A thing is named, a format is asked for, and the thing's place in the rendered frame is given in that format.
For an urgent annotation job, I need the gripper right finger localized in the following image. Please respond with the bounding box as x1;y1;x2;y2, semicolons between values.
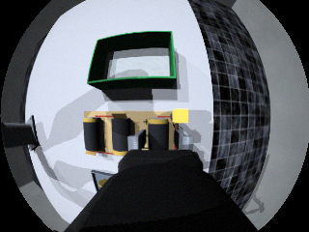
174;130;193;151

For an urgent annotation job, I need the green open-top box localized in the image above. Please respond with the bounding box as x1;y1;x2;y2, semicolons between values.
87;31;176;91

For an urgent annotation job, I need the black battery with gold end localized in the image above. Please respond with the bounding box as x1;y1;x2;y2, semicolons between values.
111;119;130;156
83;118;100;151
148;119;168;150
98;179;107;188

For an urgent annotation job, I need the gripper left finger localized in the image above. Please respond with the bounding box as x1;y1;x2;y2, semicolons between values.
127;130;147;150

